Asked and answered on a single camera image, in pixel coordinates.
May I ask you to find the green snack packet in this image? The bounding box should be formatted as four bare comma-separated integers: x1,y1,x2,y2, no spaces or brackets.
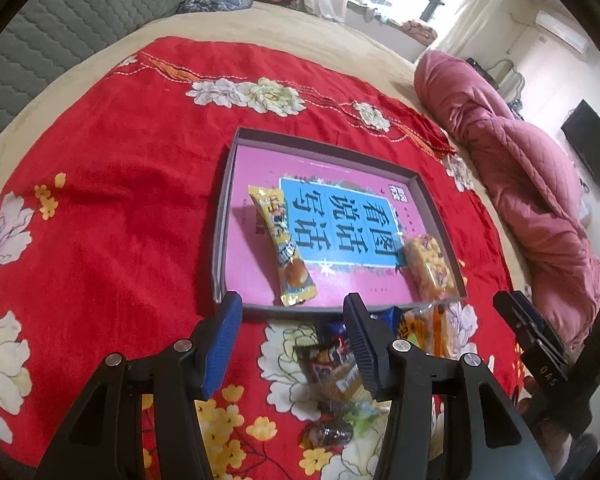
342,388,391,438

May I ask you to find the brown snickers bar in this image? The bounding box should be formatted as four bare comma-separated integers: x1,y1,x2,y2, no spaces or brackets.
294,337,372,414

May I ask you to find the white air conditioner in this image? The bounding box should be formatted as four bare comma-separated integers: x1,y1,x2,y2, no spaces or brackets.
535,11,588,54

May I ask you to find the clear bag of rice crackers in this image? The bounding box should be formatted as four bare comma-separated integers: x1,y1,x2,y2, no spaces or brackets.
401,234,458,301

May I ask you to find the blue cookie packet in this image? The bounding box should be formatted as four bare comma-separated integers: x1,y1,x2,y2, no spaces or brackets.
316,306,402,362

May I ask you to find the black television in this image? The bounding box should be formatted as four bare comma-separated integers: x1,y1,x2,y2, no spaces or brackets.
562,100,600,189

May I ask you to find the pink quilted duvet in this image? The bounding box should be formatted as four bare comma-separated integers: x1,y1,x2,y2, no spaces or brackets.
414,51,600,348

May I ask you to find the orange clear snack bag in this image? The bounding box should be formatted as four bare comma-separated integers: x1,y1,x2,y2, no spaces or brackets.
398,304,454,359

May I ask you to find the yellow long snack packet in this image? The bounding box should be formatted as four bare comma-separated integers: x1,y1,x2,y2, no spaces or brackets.
248,185,317,307

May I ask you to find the dark patterned cloth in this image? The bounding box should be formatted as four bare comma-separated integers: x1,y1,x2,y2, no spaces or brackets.
175,0,253,14

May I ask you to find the grey quilted headboard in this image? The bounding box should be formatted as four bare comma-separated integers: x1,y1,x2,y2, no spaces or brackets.
0,0,184,133

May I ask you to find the red floral blanket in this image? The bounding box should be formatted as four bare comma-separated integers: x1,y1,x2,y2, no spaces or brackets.
0,38,520,467

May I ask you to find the dark chocolate candy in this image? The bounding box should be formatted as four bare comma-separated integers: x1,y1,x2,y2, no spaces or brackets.
306,418,353,448

